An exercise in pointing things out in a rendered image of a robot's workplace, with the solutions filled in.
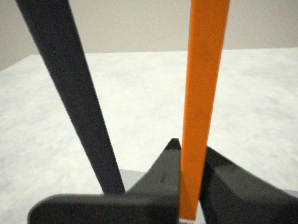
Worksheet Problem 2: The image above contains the orange handle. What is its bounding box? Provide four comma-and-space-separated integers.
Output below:
179, 0, 231, 222

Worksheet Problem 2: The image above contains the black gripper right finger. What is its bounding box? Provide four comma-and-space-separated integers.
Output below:
199, 145, 298, 224

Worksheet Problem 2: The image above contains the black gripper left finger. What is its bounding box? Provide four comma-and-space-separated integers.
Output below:
27, 138, 181, 224

